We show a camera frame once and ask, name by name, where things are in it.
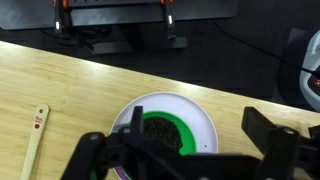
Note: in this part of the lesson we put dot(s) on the black clamp stand base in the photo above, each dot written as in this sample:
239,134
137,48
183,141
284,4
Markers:
112,26

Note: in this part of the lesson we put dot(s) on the white round plate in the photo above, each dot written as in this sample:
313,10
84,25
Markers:
198,133

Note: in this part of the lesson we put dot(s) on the wooden spoon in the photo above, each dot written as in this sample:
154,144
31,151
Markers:
38,126

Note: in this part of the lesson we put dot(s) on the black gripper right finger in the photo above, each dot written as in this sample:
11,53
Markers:
257,127

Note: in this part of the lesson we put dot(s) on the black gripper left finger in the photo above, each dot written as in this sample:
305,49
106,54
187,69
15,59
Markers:
137,124

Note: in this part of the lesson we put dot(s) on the purple item on plate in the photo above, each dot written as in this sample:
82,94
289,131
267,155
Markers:
121,174

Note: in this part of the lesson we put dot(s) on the grey white device with cable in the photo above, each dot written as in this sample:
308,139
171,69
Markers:
309,77

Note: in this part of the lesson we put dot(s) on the green bowl with dark contents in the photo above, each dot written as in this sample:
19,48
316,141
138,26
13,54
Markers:
171,130

